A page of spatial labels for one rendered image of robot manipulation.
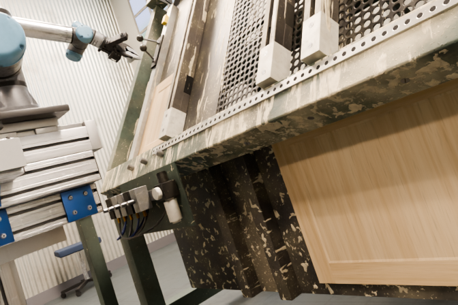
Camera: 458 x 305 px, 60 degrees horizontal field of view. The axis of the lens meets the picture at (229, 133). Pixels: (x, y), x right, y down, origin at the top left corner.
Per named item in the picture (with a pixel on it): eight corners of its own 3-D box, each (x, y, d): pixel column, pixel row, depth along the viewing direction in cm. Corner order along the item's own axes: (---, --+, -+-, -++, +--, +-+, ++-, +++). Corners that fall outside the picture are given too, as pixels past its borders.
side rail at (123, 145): (125, 178, 210) (105, 171, 204) (167, 18, 257) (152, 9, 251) (130, 175, 205) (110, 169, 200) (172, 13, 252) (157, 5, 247)
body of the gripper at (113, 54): (119, 54, 209) (98, 43, 203) (127, 43, 204) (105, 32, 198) (118, 63, 204) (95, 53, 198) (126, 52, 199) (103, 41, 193)
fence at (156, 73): (135, 165, 188) (127, 162, 186) (174, 12, 228) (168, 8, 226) (140, 162, 184) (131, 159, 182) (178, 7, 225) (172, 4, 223)
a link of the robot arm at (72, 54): (67, 48, 179) (75, 28, 183) (62, 58, 188) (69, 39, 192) (84, 56, 183) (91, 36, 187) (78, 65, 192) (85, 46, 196)
